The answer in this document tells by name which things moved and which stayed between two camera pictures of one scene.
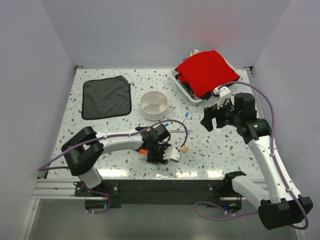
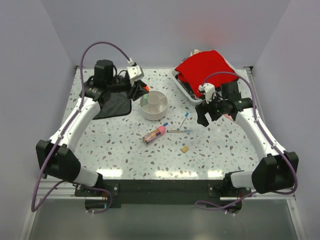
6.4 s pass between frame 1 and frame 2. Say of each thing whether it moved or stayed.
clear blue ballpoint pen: stayed
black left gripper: moved
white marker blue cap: stayed
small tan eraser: stayed
